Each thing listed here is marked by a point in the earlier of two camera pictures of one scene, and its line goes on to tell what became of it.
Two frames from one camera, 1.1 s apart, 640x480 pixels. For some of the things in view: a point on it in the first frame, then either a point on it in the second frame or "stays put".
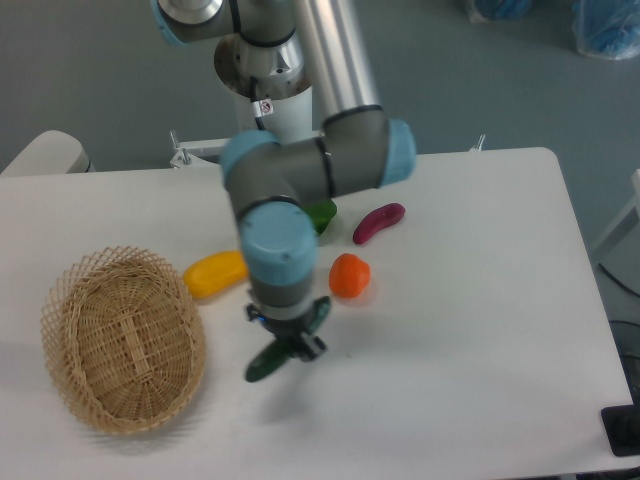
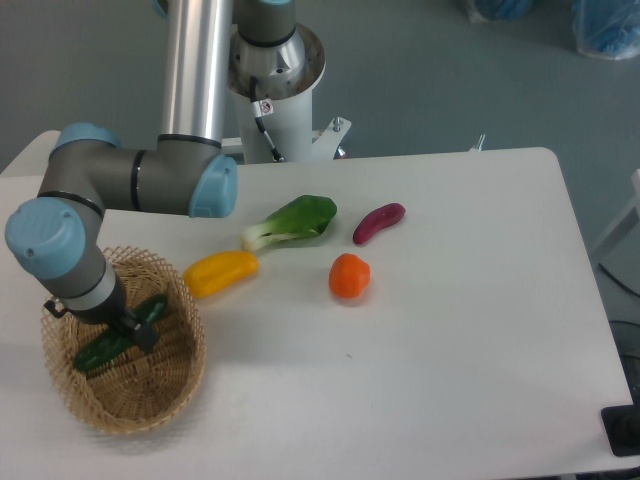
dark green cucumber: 270,359 -> 118,342
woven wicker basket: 125,339 stays put
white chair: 53,152 stays put
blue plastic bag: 606,29 stays put
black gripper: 295,328 -> 115,314
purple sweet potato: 376,219 stays put
